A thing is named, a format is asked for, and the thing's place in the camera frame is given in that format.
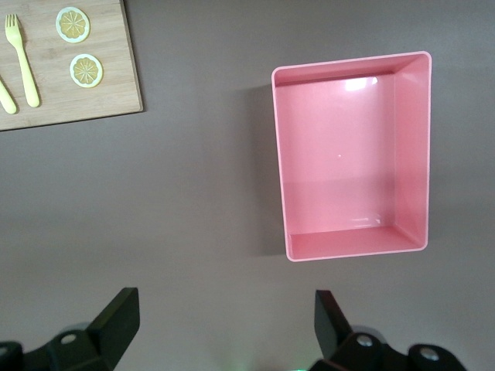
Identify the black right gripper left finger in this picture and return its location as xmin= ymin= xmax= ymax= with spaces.
xmin=0 ymin=287 xmax=141 ymax=371

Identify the yellow plastic knife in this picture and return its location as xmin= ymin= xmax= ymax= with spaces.
xmin=0 ymin=78 xmax=19 ymax=116

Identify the pink plastic bin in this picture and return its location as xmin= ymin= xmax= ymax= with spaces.
xmin=270 ymin=50 xmax=433 ymax=264

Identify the bamboo cutting board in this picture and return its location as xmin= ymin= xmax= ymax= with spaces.
xmin=0 ymin=0 xmax=145 ymax=133

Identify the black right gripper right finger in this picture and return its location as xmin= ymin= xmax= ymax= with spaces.
xmin=309 ymin=289 xmax=463 ymax=371

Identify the toy lemon slice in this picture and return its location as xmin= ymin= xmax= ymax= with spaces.
xmin=55 ymin=6 xmax=91 ymax=44
xmin=69 ymin=53 xmax=105 ymax=90

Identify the yellow plastic fork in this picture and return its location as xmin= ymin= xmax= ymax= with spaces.
xmin=4 ymin=13 xmax=41 ymax=109

